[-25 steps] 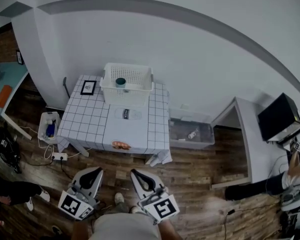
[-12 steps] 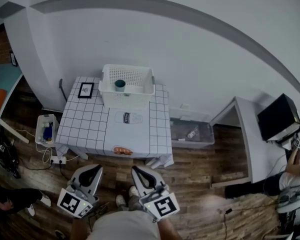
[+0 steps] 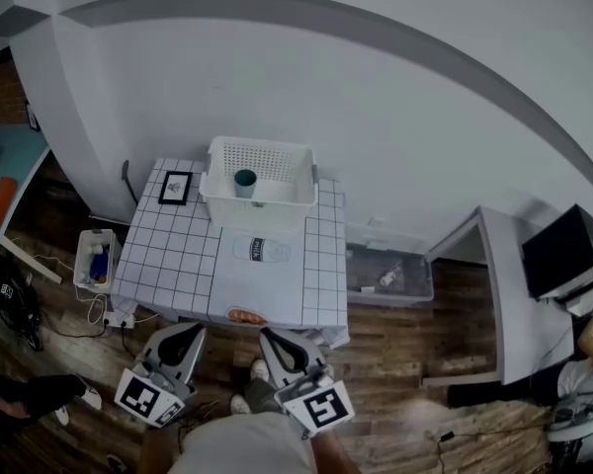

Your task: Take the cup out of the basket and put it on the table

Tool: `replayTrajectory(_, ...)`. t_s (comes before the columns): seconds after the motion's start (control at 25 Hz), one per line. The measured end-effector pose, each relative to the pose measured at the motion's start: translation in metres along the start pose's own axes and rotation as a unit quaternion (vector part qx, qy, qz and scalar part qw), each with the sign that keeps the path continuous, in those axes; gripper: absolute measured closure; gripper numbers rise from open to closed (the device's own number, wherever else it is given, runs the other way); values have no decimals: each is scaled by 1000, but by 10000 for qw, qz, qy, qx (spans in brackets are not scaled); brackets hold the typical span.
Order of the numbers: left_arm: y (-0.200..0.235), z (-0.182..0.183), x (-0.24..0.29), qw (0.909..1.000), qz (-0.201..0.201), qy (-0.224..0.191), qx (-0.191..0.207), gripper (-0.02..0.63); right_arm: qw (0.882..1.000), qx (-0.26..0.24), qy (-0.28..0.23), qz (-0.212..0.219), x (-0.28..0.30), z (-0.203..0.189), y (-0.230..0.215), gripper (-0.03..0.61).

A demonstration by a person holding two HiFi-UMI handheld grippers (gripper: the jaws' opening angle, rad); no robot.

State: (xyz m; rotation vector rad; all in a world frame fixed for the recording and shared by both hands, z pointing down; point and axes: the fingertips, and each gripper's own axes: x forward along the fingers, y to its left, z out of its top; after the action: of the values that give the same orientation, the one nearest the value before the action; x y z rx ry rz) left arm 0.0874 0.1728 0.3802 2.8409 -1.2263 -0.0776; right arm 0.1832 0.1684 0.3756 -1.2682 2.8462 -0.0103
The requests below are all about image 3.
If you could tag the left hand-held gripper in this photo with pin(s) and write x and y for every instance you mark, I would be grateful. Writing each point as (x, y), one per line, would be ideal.
(143, 395)

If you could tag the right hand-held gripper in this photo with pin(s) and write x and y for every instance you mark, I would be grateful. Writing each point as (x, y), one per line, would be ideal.
(323, 408)

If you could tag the white perforated plastic basket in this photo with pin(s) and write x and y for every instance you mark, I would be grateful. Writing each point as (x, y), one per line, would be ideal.
(257, 213)

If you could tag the teal cup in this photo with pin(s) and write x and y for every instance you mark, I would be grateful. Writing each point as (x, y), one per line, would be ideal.
(245, 184)

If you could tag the person's right forearm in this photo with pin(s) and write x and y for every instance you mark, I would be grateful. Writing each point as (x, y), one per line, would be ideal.
(333, 454)

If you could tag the person's white shoe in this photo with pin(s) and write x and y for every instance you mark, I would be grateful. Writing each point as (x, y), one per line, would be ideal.
(239, 404)
(260, 369)

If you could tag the person's dark trouser leg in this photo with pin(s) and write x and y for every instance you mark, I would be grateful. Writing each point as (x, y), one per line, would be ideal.
(262, 395)

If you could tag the white power strip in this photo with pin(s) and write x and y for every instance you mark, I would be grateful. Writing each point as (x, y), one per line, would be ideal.
(119, 321)

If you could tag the white grid-cloth table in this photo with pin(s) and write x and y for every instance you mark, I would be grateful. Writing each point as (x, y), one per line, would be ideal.
(173, 250)

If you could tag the person's beige shirt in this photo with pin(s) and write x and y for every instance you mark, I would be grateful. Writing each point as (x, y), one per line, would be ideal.
(242, 445)

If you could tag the small white bottle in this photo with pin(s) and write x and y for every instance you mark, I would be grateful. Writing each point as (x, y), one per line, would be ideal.
(387, 279)

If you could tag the white open storage bin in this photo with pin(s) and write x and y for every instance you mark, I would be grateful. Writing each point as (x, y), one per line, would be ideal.
(86, 252)

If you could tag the clear plastic storage box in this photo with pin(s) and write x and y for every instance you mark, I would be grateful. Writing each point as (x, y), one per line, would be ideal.
(405, 292)

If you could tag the black bag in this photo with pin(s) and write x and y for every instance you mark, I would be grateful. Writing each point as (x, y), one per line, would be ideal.
(15, 299)

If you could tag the black power adapter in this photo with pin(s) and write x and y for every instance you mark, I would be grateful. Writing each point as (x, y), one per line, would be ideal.
(446, 436)

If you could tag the orange flat pad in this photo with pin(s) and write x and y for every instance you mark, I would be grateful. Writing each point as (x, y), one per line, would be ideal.
(0, 201)

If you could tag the white desk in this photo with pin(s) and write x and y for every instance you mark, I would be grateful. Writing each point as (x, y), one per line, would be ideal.
(511, 289)

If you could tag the light blue table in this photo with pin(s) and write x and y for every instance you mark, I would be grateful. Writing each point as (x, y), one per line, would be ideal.
(15, 158)

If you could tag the black monitor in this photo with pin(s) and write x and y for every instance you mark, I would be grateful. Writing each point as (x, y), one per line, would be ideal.
(558, 255)

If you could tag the black picture frame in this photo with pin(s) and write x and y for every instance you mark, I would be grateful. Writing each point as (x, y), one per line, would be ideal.
(175, 188)

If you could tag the small black frame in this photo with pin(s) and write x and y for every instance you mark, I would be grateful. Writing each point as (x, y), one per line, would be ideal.
(32, 116)

